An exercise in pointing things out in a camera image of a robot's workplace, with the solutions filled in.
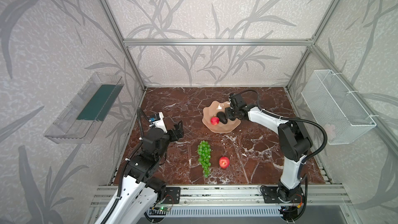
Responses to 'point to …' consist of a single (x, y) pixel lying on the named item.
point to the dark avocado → (221, 116)
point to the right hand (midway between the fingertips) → (229, 107)
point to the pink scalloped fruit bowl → (211, 111)
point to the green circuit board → (161, 209)
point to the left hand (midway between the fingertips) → (178, 118)
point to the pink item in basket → (330, 129)
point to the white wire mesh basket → (335, 107)
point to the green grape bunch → (204, 155)
